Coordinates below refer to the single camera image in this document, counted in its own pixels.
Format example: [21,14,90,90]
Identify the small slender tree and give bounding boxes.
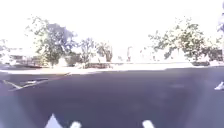
[79,37,98,65]

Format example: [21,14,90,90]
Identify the white painted road mark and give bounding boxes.
[214,81,224,91]

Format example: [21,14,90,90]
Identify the pale concrete sidewalk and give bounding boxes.
[0,61,224,76]

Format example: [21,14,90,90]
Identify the large leafy tree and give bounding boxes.
[25,16,78,69]

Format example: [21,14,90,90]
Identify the broad leafy tree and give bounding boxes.
[148,18,214,64]

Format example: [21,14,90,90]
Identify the low dark hedge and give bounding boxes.
[83,62,114,70]

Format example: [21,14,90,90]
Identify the white painted road lines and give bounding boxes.
[2,77,50,92]

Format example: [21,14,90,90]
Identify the small dark tree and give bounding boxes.
[97,41,114,63]

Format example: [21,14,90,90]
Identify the dark grey asphalt road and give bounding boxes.
[0,65,224,128]

